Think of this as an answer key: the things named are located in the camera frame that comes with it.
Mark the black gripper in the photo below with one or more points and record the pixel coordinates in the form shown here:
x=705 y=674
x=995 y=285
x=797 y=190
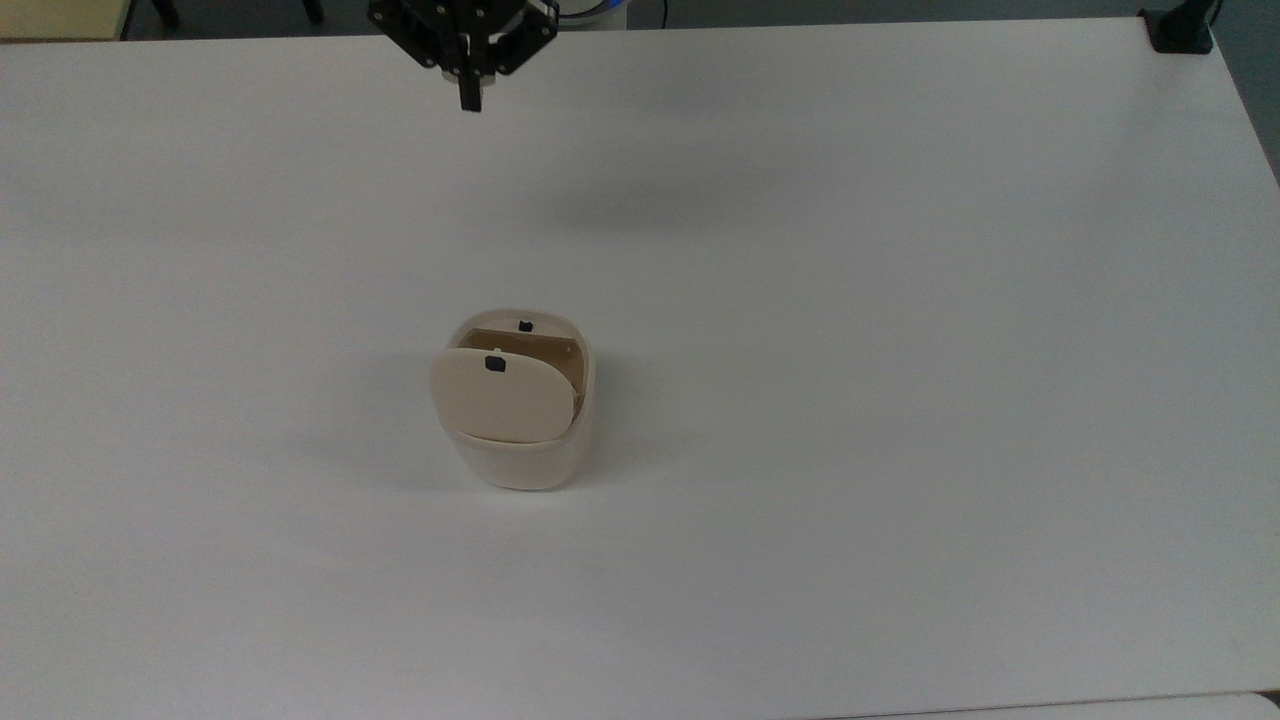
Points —
x=470 y=18

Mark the cream trash bin lid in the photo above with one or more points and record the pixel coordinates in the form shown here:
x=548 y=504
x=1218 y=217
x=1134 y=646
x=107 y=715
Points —
x=500 y=400

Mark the cream plastic trash bin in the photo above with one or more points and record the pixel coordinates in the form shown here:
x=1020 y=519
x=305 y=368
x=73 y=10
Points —
x=520 y=465

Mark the black chair leg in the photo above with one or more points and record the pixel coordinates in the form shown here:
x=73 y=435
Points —
x=313 y=9
x=166 y=10

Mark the yellow wooden board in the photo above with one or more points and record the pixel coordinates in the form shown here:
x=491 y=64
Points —
x=60 y=18

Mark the white table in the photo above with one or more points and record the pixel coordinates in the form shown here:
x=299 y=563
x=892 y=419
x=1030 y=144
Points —
x=1100 y=708

